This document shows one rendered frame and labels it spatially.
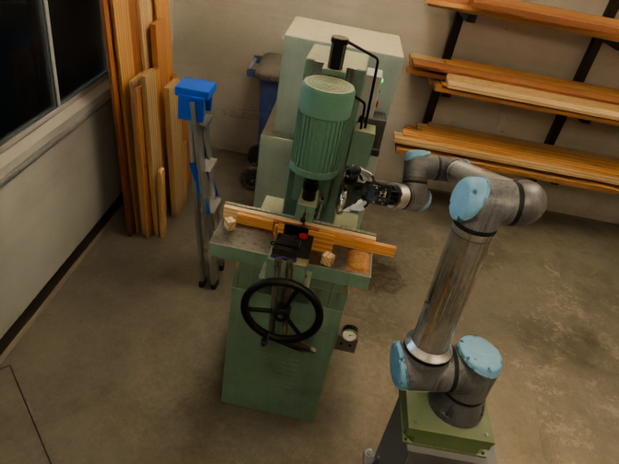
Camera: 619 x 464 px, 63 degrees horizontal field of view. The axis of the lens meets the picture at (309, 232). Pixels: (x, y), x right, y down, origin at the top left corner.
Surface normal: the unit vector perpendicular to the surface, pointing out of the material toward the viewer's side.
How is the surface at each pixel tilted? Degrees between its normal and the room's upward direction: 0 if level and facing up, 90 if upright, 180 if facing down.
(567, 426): 0
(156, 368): 0
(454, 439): 90
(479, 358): 4
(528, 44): 90
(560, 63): 90
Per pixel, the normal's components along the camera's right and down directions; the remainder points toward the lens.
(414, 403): 0.15, -0.81
